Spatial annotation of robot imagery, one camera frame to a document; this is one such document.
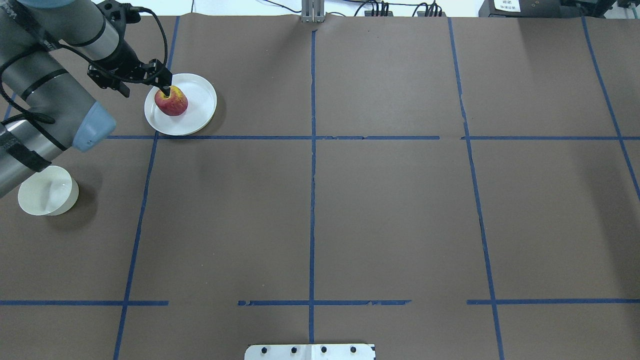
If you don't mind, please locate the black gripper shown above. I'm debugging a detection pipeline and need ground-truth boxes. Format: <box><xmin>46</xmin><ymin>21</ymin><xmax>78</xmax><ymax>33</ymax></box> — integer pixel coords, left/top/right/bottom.
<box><xmin>87</xmin><ymin>42</ymin><xmax>173</xmax><ymax>98</ymax></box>

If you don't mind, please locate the red yellow apple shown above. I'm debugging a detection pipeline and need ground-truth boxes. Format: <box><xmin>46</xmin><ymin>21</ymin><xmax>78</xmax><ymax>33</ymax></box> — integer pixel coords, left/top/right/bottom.
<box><xmin>154</xmin><ymin>85</ymin><xmax>189</xmax><ymax>117</ymax></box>

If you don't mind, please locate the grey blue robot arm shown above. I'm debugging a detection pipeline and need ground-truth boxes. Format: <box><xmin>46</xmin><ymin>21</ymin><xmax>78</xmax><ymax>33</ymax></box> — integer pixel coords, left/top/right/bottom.
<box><xmin>1</xmin><ymin>0</ymin><xmax>173</xmax><ymax>196</ymax></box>

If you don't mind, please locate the white plate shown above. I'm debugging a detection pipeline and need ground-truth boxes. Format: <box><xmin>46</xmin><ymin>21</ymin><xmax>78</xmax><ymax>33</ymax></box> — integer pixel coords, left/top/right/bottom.
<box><xmin>144</xmin><ymin>73</ymin><xmax>218</xmax><ymax>136</ymax></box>

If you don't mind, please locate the white bowl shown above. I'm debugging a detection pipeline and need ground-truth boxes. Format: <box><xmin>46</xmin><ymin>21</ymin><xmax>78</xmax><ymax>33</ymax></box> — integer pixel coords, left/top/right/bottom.
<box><xmin>17</xmin><ymin>165</ymin><xmax>79</xmax><ymax>216</ymax></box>

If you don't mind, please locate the black power strip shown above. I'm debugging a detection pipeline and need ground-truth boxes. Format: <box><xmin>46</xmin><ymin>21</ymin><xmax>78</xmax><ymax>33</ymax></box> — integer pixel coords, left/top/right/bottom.
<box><xmin>354</xmin><ymin>0</ymin><xmax>447</xmax><ymax>18</ymax></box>

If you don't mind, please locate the black device with label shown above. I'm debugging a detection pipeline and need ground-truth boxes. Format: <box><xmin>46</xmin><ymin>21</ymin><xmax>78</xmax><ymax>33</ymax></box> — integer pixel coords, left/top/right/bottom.
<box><xmin>478</xmin><ymin>0</ymin><xmax>616</xmax><ymax>19</ymax></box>

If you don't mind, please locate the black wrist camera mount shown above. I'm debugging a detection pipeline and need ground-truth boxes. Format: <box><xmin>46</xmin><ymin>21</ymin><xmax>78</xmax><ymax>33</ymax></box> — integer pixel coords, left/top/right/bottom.
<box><xmin>96</xmin><ymin>0</ymin><xmax>141</xmax><ymax>25</ymax></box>

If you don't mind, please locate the aluminium frame post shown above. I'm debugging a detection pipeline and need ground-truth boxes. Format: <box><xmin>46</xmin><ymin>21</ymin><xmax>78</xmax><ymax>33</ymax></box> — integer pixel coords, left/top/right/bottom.
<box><xmin>300</xmin><ymin>0</ymin><xmax>326</xmax><ymax>24</ymax></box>

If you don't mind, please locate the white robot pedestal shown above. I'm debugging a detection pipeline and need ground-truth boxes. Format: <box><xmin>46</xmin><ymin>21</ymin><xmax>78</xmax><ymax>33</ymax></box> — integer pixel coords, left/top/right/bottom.
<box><xmin>244</xmin><ymin>343</ymin><xmax>377</xmax><ymax>360</ymax></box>

